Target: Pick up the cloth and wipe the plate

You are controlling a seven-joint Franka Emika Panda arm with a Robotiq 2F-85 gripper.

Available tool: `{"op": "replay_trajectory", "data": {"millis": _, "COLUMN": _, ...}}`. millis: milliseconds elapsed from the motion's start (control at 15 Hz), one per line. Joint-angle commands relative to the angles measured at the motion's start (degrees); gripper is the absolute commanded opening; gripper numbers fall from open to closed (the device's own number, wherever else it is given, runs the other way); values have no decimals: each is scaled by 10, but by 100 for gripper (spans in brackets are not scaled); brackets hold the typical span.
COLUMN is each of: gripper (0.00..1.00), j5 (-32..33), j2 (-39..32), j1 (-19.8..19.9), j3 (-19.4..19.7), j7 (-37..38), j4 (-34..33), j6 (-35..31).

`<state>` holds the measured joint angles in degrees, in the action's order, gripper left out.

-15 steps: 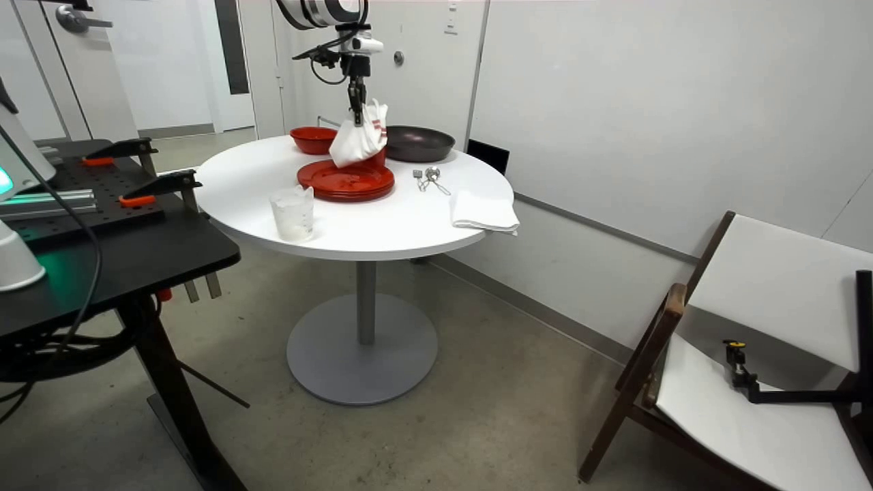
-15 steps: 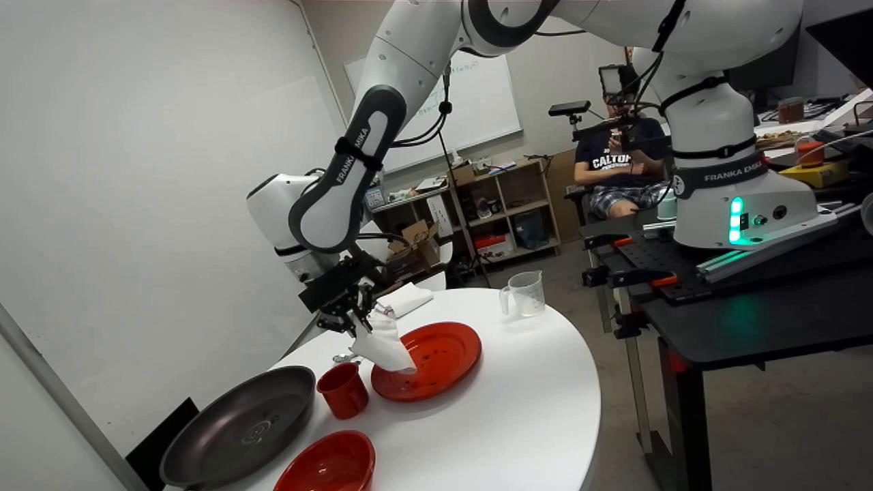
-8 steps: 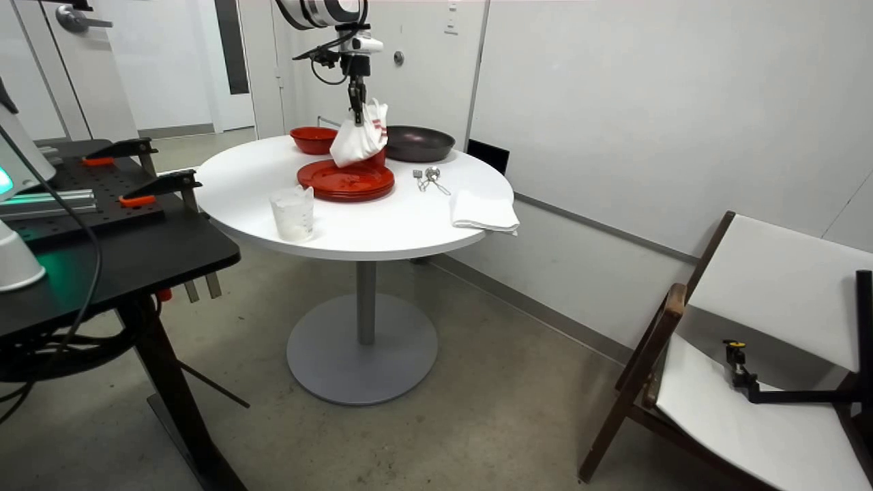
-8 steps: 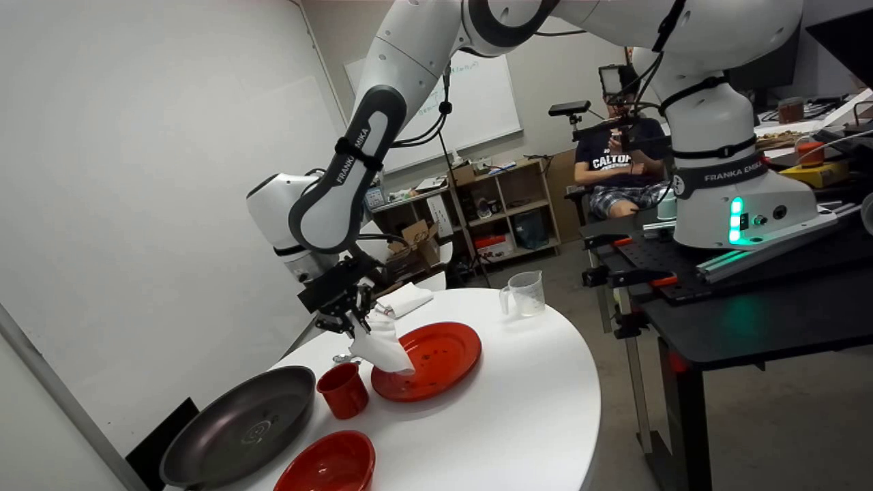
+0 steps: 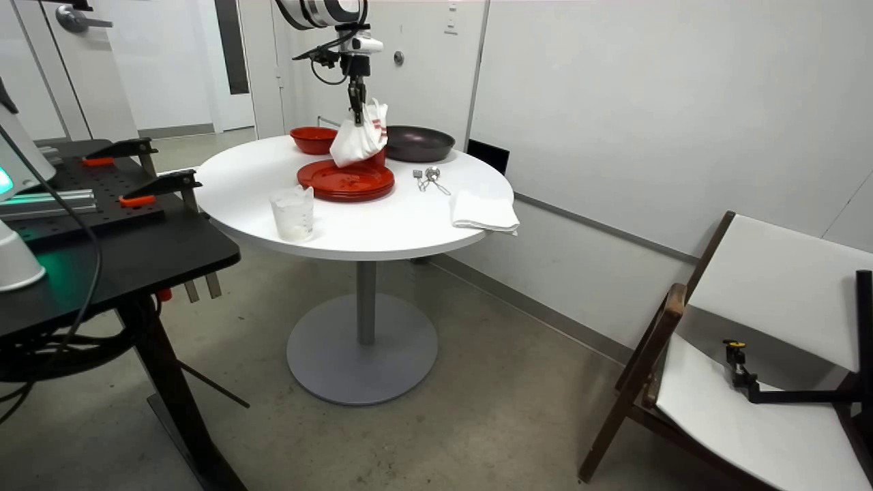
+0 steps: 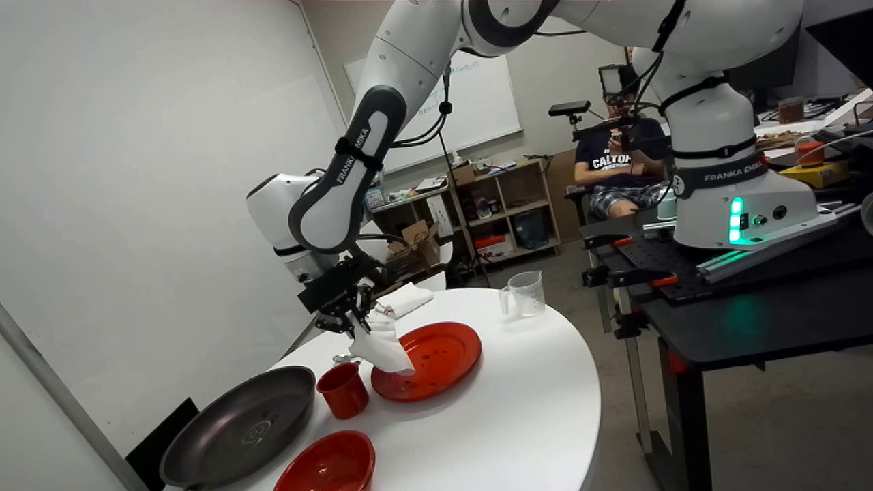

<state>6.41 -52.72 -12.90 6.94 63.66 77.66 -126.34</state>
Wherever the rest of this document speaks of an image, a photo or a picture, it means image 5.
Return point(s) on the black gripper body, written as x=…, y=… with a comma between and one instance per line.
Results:
x=355, y=70

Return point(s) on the white cloth with red print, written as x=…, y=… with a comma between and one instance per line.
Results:
x=355, y=143

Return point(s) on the red plate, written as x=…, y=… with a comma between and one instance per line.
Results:
x=350, y=184

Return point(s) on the red bowl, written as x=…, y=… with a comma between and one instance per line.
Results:
x=313, y=139

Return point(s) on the black frying pan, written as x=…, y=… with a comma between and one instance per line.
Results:
x=420, y=143

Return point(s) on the metal fork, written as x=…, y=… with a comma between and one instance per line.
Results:
x=420, y=179

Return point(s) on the metal spoon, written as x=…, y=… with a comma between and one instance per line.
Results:
x=434, y=172

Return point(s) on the translucent plastic cup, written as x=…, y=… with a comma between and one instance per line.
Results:
x=294, y=213

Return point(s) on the plain white folded napkin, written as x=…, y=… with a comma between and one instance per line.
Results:
x=480, y=206

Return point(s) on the large black orange clamp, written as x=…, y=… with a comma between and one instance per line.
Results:
x=161, y=184

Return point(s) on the small black orange clamp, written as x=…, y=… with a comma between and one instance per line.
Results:
x=120, y=147

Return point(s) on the black desk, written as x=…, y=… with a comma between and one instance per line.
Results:
x=138, y=255

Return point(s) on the grey angled panel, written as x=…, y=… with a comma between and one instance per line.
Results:
x=17, y=150

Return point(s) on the white dome base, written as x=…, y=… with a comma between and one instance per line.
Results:
x=14, y=260

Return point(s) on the wooden chair white cushions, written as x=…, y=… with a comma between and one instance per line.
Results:
x=772, y=282

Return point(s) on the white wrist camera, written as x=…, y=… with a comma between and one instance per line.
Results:
x=369, y=44

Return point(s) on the round metal wall knob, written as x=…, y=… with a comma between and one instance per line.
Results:
x=397, y=57

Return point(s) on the black wall box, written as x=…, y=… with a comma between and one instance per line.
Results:
x=489, y=154

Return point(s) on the round white pedestal table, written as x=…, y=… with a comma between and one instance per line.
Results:
x=367, y=315

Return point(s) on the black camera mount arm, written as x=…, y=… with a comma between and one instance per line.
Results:
x=801, y=395

